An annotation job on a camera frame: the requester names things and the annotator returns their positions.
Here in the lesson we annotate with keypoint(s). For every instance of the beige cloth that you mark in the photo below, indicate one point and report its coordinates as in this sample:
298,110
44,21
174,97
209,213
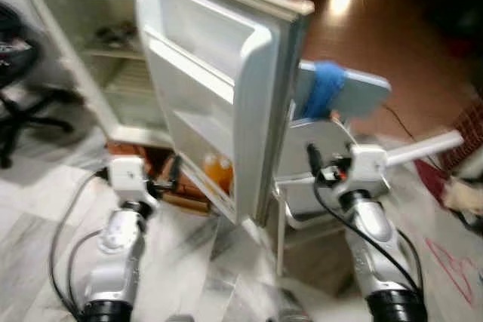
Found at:
464,195

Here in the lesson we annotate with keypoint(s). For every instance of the black office chair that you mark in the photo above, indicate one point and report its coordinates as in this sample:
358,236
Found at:
19,58

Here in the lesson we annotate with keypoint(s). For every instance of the white fridge cabinet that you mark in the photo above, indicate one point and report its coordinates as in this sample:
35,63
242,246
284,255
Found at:
75,9

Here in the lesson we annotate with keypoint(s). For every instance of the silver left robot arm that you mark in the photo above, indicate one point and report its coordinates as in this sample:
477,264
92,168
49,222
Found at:
117,246

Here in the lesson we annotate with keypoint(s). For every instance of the dark red rag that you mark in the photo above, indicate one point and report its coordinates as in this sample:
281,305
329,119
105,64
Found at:
432,180

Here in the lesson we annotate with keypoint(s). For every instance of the white fridge door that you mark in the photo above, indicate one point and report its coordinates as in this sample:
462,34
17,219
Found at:
256,96

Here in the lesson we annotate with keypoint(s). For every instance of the blue cloth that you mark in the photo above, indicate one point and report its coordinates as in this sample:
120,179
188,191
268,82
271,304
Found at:
324,88

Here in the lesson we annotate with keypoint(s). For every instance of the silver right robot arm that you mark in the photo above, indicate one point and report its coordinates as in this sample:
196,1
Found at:
373,239

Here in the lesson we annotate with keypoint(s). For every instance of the orange juice bottle white cap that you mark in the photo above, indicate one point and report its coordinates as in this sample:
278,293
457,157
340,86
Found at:
219,173

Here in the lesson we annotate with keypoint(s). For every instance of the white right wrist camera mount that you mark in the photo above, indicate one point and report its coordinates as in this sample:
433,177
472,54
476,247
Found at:
368,164

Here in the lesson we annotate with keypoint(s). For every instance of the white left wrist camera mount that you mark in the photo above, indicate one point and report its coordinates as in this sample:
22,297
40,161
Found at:
127,175

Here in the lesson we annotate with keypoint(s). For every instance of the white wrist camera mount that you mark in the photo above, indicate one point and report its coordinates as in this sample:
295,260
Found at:
127,175
368,164

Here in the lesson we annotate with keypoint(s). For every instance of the pale grey plastic chair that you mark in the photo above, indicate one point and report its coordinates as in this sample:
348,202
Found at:
332,137

